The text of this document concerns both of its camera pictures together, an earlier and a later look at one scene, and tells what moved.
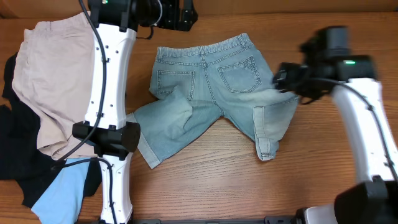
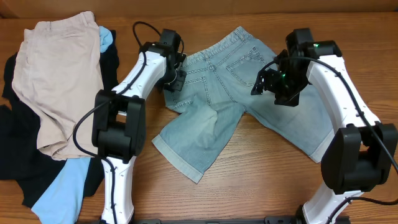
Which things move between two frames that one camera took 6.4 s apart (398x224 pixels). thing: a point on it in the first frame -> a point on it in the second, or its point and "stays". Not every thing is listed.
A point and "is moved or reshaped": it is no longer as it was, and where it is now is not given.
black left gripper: [181, 16] -> [178, 80]
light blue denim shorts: [229, 79] is moved or reshaped
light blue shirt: [62, 202] stays
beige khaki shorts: [53, 73] stays
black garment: [20, 160] stays
